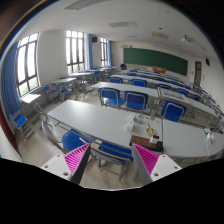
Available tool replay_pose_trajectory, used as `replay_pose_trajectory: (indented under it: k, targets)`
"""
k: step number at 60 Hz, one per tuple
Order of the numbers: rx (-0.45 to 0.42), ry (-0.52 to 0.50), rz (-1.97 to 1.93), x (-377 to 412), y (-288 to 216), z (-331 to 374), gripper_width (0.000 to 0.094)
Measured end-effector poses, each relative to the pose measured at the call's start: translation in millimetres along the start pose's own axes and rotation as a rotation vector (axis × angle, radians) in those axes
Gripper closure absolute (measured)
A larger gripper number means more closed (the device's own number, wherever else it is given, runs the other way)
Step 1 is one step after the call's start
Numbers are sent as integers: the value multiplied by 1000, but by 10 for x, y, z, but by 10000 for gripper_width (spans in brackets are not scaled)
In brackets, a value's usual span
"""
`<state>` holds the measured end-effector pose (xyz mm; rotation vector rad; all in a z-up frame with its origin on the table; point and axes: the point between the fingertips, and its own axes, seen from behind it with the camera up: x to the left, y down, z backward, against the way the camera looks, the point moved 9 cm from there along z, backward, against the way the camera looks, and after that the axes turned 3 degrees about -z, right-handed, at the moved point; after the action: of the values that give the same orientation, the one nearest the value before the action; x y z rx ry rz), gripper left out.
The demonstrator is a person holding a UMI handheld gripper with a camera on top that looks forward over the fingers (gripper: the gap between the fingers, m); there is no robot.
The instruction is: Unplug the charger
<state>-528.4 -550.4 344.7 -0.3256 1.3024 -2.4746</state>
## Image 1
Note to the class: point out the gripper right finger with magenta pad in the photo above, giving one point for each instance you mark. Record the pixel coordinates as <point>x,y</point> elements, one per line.
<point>151,166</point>

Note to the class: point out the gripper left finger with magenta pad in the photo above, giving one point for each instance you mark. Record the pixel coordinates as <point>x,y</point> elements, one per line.
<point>70,166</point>

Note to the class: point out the white charger plug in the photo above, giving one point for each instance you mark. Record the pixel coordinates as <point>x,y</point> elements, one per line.
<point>154,139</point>

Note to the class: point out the blue chair near left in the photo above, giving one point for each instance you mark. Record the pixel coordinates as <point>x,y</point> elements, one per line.
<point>72,139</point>

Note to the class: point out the blue chair under near desk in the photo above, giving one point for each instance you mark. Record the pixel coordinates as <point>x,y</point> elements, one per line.
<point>110,153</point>

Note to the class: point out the near right white desk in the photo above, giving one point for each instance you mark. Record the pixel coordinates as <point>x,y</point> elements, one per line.
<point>184,141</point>

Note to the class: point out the white small box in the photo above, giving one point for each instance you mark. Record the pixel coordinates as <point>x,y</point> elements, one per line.
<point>130,125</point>

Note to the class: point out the colourful paper sheets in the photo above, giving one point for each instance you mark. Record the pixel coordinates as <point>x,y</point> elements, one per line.
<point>143,119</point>

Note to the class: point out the near white classroom desk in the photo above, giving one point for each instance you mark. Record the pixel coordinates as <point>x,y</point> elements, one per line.
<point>106,124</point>

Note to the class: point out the blue chair second row right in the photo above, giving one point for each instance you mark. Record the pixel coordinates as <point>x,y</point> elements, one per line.
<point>173,111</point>

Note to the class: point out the blue chair second row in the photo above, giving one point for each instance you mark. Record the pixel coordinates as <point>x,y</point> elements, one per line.
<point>173,111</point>
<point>136,100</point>
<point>110,97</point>

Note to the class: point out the white bottle on right desk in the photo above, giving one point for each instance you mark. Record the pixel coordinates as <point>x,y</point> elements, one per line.
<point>208,134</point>

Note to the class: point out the blue chair second row middle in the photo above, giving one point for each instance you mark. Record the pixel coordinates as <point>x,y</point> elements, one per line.
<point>136,100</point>

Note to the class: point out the second row white desk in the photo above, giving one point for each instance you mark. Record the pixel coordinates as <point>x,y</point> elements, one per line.
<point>125,87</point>

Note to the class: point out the blue chair second row left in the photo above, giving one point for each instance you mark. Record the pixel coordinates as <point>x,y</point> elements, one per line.
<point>110,97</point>

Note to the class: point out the small white desk left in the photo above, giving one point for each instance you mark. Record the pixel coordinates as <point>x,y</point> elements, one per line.
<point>30,98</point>

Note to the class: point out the left large window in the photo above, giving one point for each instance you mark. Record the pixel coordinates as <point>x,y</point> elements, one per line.
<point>26,66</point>

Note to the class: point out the blue curtain left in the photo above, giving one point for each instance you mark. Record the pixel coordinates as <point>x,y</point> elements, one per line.
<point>10,98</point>

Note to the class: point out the green chalkboard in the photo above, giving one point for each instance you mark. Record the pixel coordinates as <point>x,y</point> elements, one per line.
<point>151,58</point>

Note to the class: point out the brown classroom door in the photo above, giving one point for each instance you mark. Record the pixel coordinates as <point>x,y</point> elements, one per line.
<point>198,72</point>

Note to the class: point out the middle window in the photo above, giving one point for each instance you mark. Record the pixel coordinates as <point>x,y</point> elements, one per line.
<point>74,51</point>

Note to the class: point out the blue chair far left wall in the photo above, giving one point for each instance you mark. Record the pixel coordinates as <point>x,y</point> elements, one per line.
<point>21,124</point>

